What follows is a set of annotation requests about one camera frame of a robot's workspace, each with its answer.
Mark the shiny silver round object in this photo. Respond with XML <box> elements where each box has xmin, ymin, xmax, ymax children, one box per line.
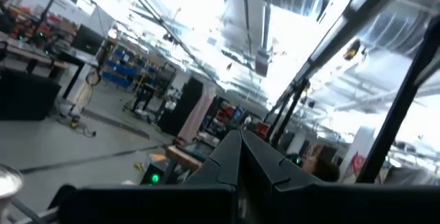
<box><xmin>0</xmin><ymin>163</ymin><xmax>25</xmax><ymax>220</ymax></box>

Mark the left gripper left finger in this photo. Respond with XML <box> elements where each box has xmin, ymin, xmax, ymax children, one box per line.
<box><xmin>47</xmin><ymin>129</ymin><xmax>243</xmax><ymax>224</ymax></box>

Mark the black upright panel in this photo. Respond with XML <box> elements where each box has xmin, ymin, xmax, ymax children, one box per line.
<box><xmin>157</xmin><ymin>76</ymin><xmax>204</xmax><ymax>137</ymax></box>

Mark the colourful wall poster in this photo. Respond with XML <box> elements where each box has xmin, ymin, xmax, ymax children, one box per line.
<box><xmin>349</xmin><ymin>150</ymin><xmax>367</xmax><ymax>182</ymax></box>

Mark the grey hanging ceiling box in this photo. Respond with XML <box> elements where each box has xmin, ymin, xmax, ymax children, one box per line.
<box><xmin>254</xmin><ymin>47</ymin><xmax>271</xmax><ymax>78</ymax></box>

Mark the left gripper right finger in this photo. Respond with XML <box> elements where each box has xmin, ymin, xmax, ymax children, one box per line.
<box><xmin>240</xmin><ymin>129</ymin><xmax>440</xmax><ymax>224</ymax></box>

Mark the black box with green light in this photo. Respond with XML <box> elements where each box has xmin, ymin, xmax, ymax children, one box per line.
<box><xmin>139</xmin><ymin>161</ymin><xmax>170</xmax><ymax>186</ymax></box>

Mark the blue storage shelving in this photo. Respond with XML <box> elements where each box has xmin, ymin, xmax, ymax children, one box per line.
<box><xmin>101</xmin><ymin>45</ymin><xmax>147</xmax><ymax>90</ymax></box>

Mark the yellow black ceiling lamp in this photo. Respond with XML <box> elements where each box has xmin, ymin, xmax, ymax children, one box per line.
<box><xmin>342</xmin><ymin>39</ymin><xmax>362</xmax><ymax>63</ymax></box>

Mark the black background monitor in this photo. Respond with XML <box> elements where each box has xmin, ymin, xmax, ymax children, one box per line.
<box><xmin>70</xmin><ymin>23</ymin><xmax>105</xmax><ymax>56</ymax></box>

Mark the black low cabinet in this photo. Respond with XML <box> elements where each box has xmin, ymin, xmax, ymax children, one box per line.
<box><xmin>0</xmin><ymin>66</ymin><xmax>62</xmax><ymax>122</ymax></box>

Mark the black background gantry frame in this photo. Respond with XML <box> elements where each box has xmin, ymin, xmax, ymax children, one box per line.
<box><xmin>264</xmin><ymin>76</ymin><xmax>310</xmax><ymax>148</ymax></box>

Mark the black metal frame pole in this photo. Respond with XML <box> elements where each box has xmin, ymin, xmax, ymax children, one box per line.
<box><xmin>355</xmin><ymin>14</ymin><xmax>440</xmax><ymax>184</ymax></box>

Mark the person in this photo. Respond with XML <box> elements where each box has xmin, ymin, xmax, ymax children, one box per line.
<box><xmin>301</xmin><ymin>153</ymin><xmax>342</xmax><ymax>184</ymax></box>

